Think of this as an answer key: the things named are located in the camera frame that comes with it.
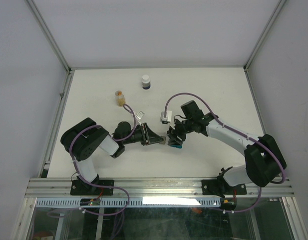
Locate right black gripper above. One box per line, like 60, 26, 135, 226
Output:
167, 117, 194, 146

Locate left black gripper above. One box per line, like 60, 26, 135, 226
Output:
123, 123, 163, 146

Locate teal pill box compartments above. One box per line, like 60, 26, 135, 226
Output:
170, 144, 182, 149

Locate amber pill bottle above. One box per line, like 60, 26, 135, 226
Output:
115, 90, 126, 107

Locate tan pill box compartment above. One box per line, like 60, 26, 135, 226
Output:
159, 136, 166, 145

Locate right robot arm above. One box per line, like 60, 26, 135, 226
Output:
167, 100, 287, 198

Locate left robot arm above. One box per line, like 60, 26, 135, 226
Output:
60, 117, 165, 197

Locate white cap dark bottle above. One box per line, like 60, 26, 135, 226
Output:
141, 74, 151, 90

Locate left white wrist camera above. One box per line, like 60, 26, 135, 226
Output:
135, 111, 145, 124

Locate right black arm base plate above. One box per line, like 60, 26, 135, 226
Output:
201, 179, 247, 198

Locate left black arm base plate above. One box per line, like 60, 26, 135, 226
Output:
70, 178, 114, 197

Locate aluminium front rail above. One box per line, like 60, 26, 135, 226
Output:
25, 177, 295, 198

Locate grey slotted cable duct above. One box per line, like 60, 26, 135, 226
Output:
36, 196, 221, 208

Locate right aluminium frame post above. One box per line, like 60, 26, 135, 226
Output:
243, 0, 288, 72

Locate aluminium frame post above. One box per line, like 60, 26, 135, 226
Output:
24, 0, 71, 74
243, 0, 288, 72

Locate left aluminium frame post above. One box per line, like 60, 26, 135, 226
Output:
24, 0, 71, 74

